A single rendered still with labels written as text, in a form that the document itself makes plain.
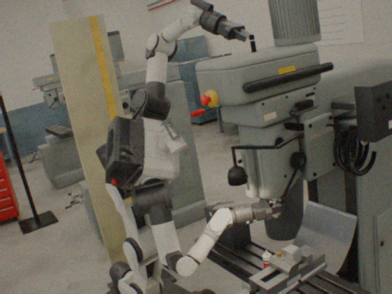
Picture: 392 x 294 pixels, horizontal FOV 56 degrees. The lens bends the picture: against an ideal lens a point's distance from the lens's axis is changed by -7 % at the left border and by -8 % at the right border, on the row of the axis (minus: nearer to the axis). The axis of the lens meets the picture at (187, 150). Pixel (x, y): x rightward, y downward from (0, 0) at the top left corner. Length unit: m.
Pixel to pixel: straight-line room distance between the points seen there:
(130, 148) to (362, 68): 1.08
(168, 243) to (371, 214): 0.96
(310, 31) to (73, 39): 1.87
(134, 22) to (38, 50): 2.75
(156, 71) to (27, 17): 8.78
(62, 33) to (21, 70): 7.31
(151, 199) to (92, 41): 1.77
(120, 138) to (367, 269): 1.33
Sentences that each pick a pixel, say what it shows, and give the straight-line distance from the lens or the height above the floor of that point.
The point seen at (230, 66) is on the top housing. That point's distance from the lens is 1.31.
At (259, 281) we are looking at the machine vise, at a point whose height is 0.99.
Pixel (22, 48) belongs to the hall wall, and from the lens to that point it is 10.28.
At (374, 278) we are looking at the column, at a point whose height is 0.72.
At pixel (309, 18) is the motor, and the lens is 1.62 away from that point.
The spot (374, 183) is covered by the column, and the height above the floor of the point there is 1.22.
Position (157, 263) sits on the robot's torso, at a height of 0.88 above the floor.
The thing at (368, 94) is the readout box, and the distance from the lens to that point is 1.46.
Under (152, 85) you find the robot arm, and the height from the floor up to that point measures 1.81.
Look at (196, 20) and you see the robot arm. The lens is 1.60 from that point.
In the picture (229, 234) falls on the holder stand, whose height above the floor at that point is 1.01.
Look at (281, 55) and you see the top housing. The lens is 1.44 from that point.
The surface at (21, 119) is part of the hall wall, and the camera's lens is 10.25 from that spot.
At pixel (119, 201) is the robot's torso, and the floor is 1.30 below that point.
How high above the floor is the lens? 1.98
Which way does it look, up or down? 16 degrees down
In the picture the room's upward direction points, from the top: 11 degrees counter-clockwise
